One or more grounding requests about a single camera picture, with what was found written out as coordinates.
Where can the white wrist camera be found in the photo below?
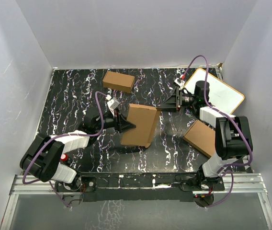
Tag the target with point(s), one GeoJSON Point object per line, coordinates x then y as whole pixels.
{"type": "Point", "coordinates": [112, 103]}
{"type": "Point", "coordinates": [180, 82]}

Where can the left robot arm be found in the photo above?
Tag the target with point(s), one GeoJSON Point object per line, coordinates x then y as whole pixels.
{"type": "Point", "coordinates": [46, 158]}

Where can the yellow-framed whiteboard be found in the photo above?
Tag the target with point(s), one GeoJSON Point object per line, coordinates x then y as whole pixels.
{"type": "Point", "coordinates": [221, 95]}

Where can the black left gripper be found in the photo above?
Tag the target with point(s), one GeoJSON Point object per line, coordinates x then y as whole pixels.
{"type": "Point", "coordinates": [120, 123]}

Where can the flat cardboard stack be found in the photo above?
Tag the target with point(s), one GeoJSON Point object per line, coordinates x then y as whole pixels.
{"type": "Point", "coordinates": [201, 137]}

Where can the folded brown cardboard box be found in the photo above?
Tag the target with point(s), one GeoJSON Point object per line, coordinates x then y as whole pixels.
{"type": "Point", "coordinates": [118, 81]}

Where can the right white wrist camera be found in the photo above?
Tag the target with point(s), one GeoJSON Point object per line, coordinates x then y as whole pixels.
{"type": "Point", "coordinates": [180, 82]}

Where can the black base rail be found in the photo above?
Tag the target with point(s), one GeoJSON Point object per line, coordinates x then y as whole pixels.
{"type": "Point", "coordinates": [134, 186]}

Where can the red emergency stop button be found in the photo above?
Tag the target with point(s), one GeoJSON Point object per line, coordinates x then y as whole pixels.
{"type": "Point", "coordinates": [64, 157]}

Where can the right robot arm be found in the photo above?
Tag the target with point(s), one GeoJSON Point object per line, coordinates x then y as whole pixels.
{"type": "Point", "coordinates": [223, 138]}

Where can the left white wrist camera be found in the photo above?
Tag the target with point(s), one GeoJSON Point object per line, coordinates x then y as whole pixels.
{"type": "Point", "coordinates": [112, 103]}

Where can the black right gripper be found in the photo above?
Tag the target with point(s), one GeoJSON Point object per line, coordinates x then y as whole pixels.
{"type": "Point", "coordinates": [174, 102]}

